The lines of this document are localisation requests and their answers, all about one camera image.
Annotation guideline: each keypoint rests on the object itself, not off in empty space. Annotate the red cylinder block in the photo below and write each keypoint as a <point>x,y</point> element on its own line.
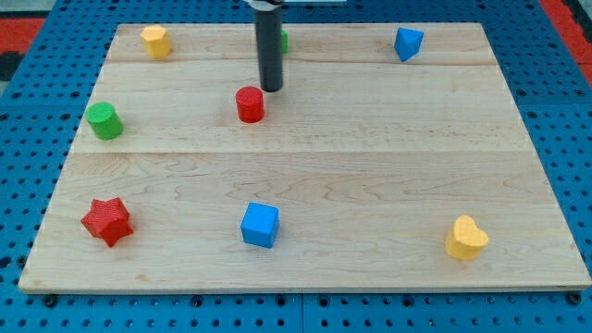
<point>250,104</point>

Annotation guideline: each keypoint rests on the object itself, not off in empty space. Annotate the light wooden board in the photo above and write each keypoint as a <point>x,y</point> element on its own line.
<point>368,159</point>

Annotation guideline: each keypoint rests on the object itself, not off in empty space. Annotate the blue cube block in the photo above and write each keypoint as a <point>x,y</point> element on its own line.
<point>260,225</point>

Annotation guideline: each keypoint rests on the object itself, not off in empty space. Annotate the green block behind rod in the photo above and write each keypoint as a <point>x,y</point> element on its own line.
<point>285,45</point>

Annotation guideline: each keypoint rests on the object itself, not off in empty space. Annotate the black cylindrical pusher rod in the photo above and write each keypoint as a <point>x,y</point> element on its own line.
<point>267,24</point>

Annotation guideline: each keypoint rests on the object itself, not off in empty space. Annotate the blue triangle block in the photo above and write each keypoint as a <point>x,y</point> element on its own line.
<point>407,43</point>

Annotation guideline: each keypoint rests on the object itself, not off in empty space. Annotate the yellow heart block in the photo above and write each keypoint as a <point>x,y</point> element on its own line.
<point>466,240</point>

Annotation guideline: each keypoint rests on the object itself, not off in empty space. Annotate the yellow hexagon block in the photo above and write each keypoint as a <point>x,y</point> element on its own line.
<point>156,41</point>

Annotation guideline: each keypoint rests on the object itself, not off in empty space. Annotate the red star block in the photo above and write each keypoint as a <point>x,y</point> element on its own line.
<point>108,220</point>

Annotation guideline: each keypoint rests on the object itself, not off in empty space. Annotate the green cylinder block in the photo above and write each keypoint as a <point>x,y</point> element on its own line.
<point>104,121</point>

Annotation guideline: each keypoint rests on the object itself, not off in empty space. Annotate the silver rod mount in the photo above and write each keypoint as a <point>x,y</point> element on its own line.
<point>298,2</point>

